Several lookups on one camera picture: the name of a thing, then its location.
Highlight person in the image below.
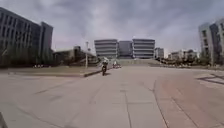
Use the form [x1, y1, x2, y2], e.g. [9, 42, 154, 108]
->
[100, 57, 110, 69]

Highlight motorbike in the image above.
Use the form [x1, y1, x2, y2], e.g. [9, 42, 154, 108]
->
[101, 65, 108, 77]

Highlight pale building with balconies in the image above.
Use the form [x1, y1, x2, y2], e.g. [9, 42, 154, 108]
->
[93, 38, 156, 60]

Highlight wide stone steps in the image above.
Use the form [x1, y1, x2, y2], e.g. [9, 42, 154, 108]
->
[116, 58, 162, 67]

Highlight lamp pole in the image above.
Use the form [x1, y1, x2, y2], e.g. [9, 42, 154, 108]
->
[84, 40, 90, 70]

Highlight pale paved plaza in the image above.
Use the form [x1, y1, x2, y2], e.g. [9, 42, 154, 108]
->
[0, 64, 224, 128]

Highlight low building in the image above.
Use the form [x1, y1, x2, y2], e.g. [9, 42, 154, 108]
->
[53, 45, 98, 66]

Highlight group of distant buildings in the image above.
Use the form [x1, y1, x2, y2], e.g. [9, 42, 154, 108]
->
[154, 47, 200, 61]

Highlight row of bushes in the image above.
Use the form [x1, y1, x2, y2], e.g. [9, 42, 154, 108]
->
[159, 54, 214, 68]

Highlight dark grey tall building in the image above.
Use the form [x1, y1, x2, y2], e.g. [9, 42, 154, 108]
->
[0, 7, 54, 66]

